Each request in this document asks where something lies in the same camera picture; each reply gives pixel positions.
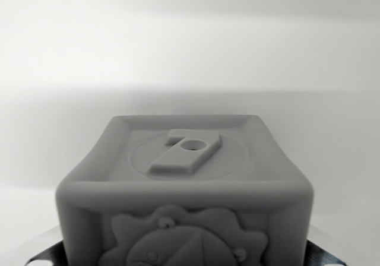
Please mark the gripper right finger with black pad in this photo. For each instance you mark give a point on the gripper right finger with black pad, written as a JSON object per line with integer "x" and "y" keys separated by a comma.
{"x": 332, "y": 249}

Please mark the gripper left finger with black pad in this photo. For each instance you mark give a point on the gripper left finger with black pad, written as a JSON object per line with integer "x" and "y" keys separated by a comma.
{"x": 44, "y": 248}

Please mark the grey embossed lion cube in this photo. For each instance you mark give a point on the grey embossed lion cube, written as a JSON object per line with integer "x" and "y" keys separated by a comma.
{"x": 187, "y": 188}

